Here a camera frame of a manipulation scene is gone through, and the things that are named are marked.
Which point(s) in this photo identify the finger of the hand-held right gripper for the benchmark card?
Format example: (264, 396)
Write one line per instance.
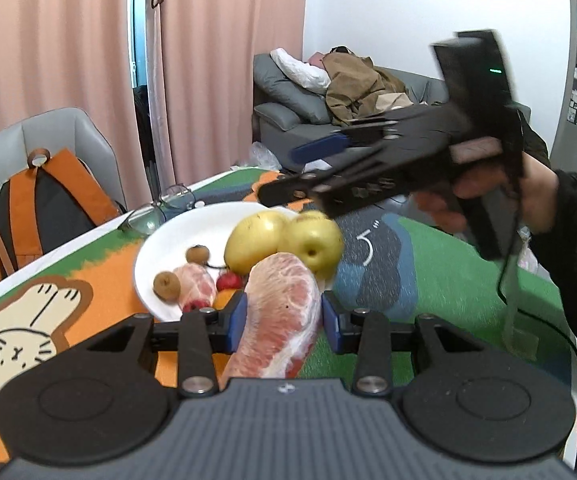
(293, 190)
(318, 149)

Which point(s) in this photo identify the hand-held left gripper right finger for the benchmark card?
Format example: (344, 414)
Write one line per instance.
(329, 323)

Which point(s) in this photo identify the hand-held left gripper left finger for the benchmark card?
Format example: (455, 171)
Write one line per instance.
(237, 321)

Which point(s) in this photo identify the large pink pomelo segment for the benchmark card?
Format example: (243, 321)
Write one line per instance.
(278, 310)

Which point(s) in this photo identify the small pink pomelo segment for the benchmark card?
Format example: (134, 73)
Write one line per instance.
(196, 285)

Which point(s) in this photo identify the yellow pear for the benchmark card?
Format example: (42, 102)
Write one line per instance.
(316, 247)
(256, 240)

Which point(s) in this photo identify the white plate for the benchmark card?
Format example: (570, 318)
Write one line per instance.
(178, 245)

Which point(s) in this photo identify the person's right hand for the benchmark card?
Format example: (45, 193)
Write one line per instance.
(538, 195)

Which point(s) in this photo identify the small orange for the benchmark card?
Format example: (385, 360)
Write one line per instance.
(223, 300)

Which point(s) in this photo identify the small red fruit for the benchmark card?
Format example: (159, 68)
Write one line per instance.
(196, 305)
(227, 282)

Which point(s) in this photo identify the small white plastic bag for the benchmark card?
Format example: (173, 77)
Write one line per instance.
(263, 157)

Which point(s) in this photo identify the grey sofa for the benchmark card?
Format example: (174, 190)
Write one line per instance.
(278, 115)

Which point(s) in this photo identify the brown coat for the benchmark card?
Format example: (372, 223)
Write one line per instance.
(353, 85)

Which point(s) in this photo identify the brown kiwi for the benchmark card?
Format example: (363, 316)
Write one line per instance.
(167, 286)
(198, 254)

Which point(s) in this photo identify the white pillow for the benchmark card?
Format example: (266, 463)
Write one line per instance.
(301, 72)

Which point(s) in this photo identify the pink curtain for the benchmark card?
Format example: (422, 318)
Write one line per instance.
(233, 60)
(43, 35)

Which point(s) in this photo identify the cartoon printed table mat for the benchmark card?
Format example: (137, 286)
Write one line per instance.
(443, 270)

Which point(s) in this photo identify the black-rimmed eyeglasses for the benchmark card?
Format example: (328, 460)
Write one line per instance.
(143, 220)

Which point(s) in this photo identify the orange and black backpack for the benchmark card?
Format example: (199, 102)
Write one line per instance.
(58, 200)

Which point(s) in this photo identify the window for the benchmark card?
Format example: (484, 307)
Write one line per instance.
(141, 25)

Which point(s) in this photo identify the grey chair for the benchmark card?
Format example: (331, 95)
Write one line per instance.
(68, 130)

